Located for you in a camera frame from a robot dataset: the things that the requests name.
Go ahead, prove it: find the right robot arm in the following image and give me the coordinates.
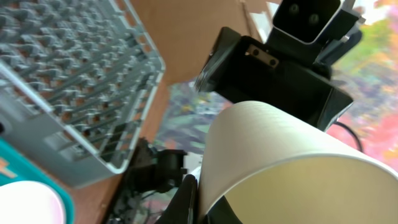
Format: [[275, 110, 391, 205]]
[[100, 138, 188, 224]]

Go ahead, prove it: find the grey dish rack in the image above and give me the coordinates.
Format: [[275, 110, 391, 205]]
[[1, 0, 165, 188]]

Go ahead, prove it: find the white paper cup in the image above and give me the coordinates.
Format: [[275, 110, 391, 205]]
[[198, 101, 397, 224]]

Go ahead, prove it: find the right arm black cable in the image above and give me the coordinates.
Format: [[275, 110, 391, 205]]
[[334, 121, 364, 153]]

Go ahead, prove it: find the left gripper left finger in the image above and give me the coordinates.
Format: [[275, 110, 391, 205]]
[[155, 174, 243, 224]]

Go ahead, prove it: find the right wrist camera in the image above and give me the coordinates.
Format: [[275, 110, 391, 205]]
[[266, 0, 366, 66]]

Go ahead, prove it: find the teal plastic tray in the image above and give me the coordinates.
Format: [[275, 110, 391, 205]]
[[1, 139, 75, 224]]

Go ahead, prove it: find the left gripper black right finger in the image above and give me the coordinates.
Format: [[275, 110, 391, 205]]
[[195, 27, 353, 131]]

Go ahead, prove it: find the small white pink bowl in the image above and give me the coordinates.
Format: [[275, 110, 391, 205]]
[[1, 180, 67, 224]]

